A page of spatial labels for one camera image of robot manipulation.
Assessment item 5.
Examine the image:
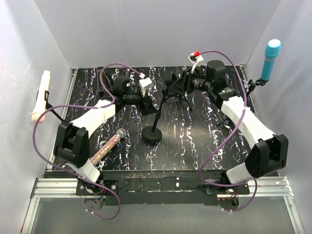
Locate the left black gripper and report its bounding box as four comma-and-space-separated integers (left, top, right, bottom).
124, 89, 158, 117

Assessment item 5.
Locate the pale pink microphone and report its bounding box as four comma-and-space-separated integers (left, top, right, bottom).
31, 70, 51, 122

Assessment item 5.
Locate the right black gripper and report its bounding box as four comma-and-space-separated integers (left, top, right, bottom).
169, 67, 213, 95

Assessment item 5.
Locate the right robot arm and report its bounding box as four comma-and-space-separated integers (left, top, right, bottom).
169, 56, 289, 194

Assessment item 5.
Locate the black round-base mic stand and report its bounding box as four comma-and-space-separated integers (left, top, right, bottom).
141, 74, 177, 143

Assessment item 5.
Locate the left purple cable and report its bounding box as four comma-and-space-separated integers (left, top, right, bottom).
33, 63, 147, 220

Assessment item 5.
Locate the black tripod shock-mount stand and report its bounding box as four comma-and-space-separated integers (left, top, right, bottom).
176, 94, 193, 112

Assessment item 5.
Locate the teal blue microphone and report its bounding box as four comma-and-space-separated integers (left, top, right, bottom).
261, 39, 281, 82

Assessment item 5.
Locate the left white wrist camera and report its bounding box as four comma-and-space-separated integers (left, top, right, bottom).
139, 78, 154, 97

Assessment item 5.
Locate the glitter silver-head microphone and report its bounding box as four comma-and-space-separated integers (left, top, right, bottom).
90, 128, 127, 166

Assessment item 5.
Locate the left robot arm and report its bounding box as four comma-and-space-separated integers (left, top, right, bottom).
53, 76, 156, 195

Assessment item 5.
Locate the purple cable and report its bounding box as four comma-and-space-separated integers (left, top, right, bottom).
33, 63, 147, 220
195, 50, 258, 212

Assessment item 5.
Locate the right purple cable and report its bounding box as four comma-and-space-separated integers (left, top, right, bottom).
195, 50, 258, 212

